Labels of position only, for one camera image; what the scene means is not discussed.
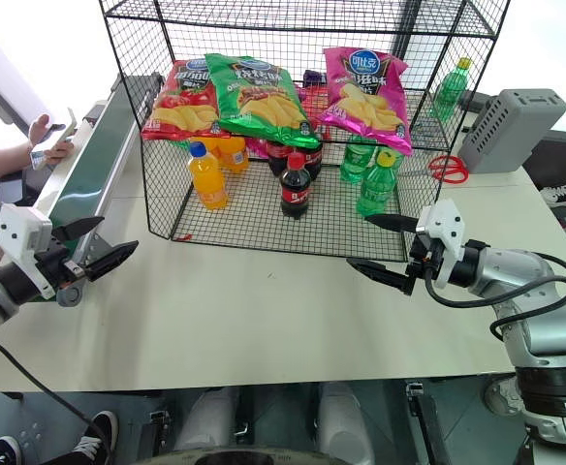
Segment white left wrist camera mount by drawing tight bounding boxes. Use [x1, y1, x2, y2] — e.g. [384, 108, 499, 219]
[0, 202, 55, 300]

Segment red handled scissors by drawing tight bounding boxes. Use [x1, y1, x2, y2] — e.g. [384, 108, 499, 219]
[427, 154, 471, 185]

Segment black wire mesh cage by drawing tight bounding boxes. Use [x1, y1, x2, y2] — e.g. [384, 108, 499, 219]
[97, 0, 512, 264]

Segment green potato chips bag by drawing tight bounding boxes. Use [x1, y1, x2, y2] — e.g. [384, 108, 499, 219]
[204, 52, 324, 149]

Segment person's bare hand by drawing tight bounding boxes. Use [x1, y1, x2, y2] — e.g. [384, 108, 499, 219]
[27, 112, 76, 167]

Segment black device behind grey box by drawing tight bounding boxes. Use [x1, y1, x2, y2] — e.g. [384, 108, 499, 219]
[458, 89, 493, 133]

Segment white smartphone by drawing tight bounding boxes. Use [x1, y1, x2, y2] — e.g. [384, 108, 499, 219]
[37, 107, 79, 171]

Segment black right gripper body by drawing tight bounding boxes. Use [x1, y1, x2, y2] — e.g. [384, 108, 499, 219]
[405, 232, 447, 295]

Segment orange soda bottle blue cap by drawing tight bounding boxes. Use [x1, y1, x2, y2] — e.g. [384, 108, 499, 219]
[187, 140, 230, 213]

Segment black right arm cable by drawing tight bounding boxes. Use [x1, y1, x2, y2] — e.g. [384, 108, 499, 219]
[423, 251, 566, 342]

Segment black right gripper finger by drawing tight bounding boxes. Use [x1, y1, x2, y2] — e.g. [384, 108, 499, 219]
[363, 212, 420, 234]
[345, 258, 415, 296]

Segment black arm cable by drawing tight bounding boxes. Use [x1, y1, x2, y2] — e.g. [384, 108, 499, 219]
[0, 337, 115, 459]
[423, 251, 566, 342]

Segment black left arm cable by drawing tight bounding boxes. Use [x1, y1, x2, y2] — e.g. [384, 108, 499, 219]
[0, 337, 115, 459]

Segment green conveyor belt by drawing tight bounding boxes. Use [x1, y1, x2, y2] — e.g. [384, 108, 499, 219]
[34, 71, 166, 308]

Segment white panel board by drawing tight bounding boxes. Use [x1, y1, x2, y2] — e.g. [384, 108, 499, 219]
[0, 13, 54, 146]

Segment dark round base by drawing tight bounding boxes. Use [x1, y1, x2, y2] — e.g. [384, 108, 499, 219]
[140, 446, 324, 465]

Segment red snack packet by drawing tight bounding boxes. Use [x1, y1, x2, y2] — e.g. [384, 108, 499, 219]
[296, 84, 333, 113]

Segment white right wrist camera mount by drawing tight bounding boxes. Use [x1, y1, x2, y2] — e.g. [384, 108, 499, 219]
[415, 198, 469, 289]

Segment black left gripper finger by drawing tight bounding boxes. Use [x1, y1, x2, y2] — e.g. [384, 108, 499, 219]
[85, 239, 141, 284]
[51, 215, 107, 242]

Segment cola bottle red cap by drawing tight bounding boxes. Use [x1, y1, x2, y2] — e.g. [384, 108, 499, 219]
[280, 151, 313, 220]

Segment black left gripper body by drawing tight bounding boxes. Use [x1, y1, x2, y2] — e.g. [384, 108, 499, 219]
[34, 239, 91, 293]

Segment red potato chips bag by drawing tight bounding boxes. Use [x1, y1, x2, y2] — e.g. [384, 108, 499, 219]
[141, 59, 232, 142]

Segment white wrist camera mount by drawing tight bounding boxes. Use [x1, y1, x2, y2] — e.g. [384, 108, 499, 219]
[415, 198, 469, 289]
[0, 202, 55, 300]

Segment pink potato chips bag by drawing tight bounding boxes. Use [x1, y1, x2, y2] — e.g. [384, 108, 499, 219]
[315, 46, 414, 157]

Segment green soda bottle yellow cap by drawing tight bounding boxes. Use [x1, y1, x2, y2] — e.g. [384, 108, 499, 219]
[355, 149, 403, 218]
[432, 57, 474, 123]

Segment grey plastic box device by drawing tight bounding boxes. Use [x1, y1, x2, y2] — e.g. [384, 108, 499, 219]
[457, 87, 566, 175]

